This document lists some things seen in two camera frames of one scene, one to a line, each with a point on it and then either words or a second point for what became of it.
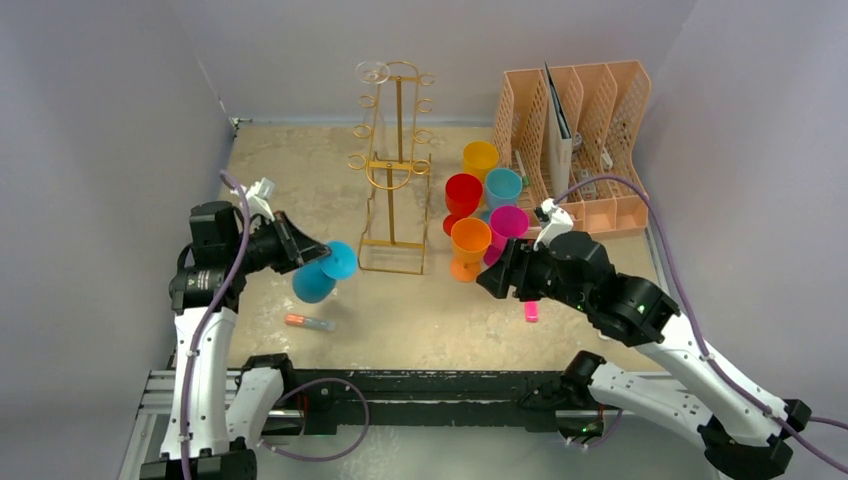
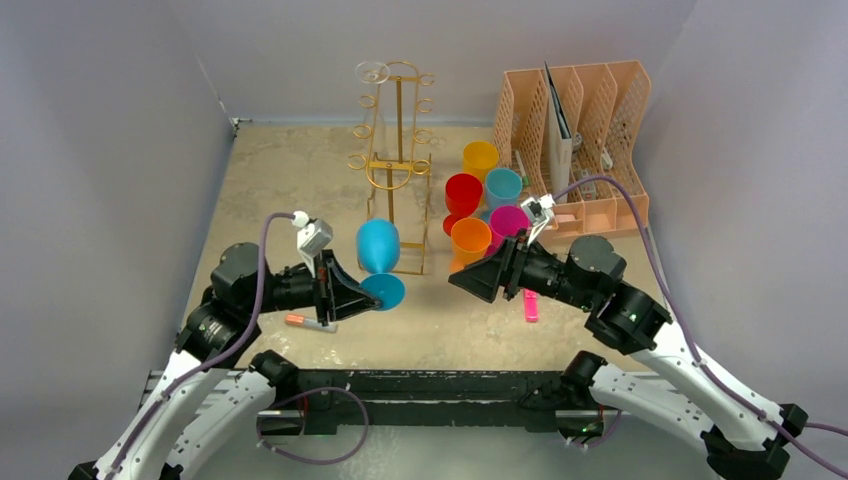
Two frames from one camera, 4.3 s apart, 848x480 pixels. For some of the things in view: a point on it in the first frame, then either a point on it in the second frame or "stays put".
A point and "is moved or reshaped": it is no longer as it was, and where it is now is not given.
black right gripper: [518, 270] stays put
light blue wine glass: [502, 188] stays put
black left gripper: [298, 247] -> [343, 296]
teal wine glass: [315, 281] is moved or reshaped
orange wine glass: [470, 238] stays put
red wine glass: [463, 193] stays put
